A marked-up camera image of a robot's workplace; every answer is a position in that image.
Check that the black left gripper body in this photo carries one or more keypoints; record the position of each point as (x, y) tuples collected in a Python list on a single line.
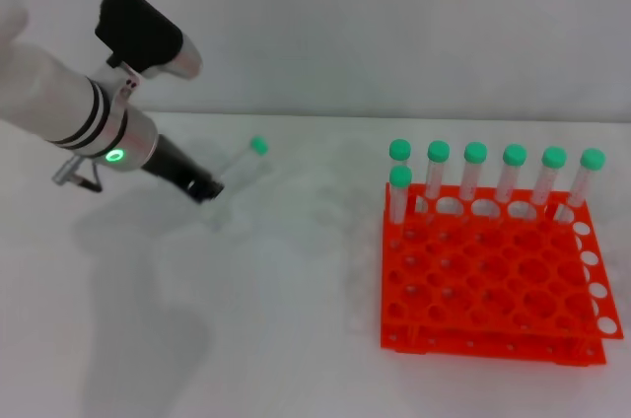
[(172, 161)]

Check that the orange plastic test tube rack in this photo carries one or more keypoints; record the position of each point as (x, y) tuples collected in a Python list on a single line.
[(488, 265)]

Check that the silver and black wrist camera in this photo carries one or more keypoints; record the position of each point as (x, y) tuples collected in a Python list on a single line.
[(138, 33)]

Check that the clear test tube green cap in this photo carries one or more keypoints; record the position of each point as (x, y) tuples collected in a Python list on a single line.
[(592, 159), (399, 149), (514, 155), (400, 176), (475, 152), (553, 157), (258, 144), (438, 151)]

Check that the white and silver left robot arm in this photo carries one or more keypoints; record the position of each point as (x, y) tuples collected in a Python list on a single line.
[(59, 97)]

